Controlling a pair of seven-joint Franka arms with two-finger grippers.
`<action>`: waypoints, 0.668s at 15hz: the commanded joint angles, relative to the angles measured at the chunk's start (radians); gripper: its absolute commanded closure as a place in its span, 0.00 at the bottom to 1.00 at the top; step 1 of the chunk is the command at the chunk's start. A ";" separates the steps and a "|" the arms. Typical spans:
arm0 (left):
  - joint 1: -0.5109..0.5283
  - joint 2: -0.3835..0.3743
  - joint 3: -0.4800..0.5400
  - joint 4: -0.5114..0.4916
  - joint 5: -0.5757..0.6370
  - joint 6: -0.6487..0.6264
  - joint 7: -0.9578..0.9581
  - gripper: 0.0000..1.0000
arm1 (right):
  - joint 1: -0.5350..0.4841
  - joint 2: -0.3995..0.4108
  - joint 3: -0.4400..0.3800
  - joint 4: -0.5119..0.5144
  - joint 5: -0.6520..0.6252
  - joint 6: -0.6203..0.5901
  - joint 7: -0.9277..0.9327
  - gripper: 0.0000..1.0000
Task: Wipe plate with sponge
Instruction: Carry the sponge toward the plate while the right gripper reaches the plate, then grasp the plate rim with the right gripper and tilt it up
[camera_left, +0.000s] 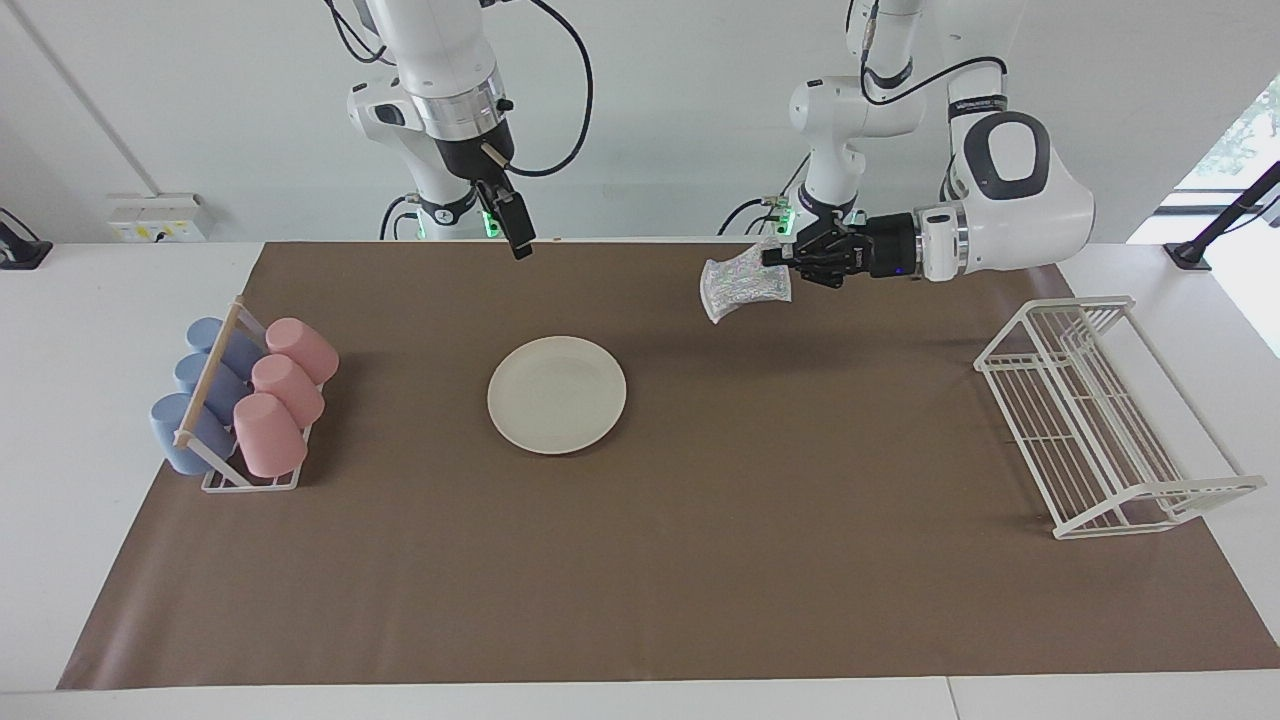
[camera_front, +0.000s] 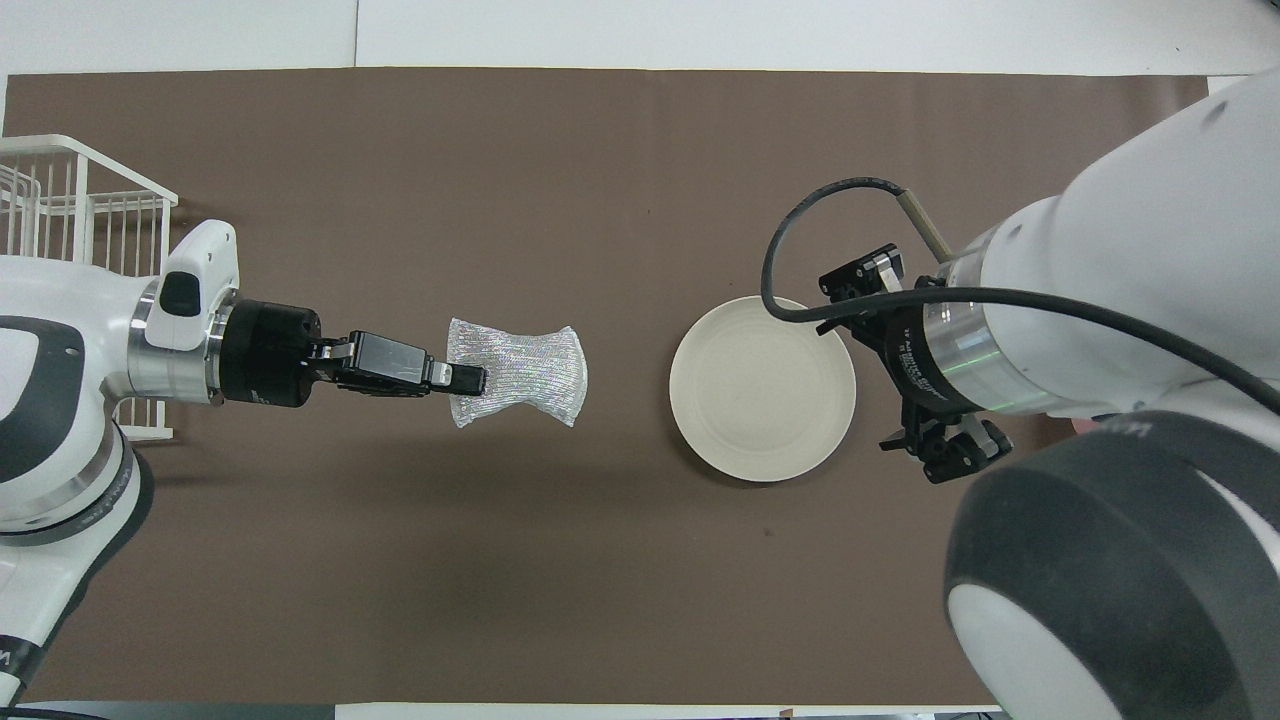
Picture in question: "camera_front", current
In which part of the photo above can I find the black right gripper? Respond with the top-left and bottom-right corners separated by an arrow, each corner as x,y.
818,243 -> 1013,486

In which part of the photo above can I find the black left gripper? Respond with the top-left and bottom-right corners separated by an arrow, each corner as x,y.
308,330 -> 489,399

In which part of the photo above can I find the silver mesh sponge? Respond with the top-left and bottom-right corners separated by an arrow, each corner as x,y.
447,318 -> 589,429

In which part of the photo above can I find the cream round plate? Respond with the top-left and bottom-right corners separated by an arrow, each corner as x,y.
669,295 -> 858,484

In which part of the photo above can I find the brown table mat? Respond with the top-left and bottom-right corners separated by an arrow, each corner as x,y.
0,67 -> 1211,706

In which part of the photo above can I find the white wire dish rack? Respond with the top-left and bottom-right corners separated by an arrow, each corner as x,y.
0,135 -> 179,443

